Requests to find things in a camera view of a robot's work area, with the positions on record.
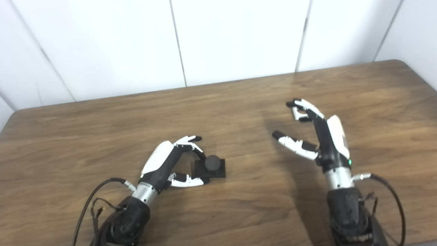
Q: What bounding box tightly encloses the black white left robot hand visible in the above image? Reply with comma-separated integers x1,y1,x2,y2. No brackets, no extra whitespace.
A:
139,136,209,192

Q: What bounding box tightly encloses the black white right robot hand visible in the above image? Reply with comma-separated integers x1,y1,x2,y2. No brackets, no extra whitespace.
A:
272,99,353,171

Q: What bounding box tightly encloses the black peg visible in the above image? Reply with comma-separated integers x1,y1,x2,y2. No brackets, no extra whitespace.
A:
194,155,226,184

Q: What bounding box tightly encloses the thin left arm wire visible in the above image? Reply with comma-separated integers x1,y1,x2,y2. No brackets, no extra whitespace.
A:
90,197,122,228

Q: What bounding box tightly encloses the thin arm wire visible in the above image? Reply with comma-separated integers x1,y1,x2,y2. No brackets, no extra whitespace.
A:
90,197,122,228
363,192,379,216

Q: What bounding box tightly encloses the thin right arm wire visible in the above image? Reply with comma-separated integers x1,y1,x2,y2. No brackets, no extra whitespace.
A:
363,192,379,216

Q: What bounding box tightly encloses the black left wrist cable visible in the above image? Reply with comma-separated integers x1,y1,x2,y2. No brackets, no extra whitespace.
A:
72,177,137,246

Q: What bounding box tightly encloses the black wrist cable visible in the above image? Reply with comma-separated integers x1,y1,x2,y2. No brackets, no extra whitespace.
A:
352,173,406,246
72,177,137,246

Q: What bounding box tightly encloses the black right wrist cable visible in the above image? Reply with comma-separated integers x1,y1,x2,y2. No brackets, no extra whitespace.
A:
352,173,406,246

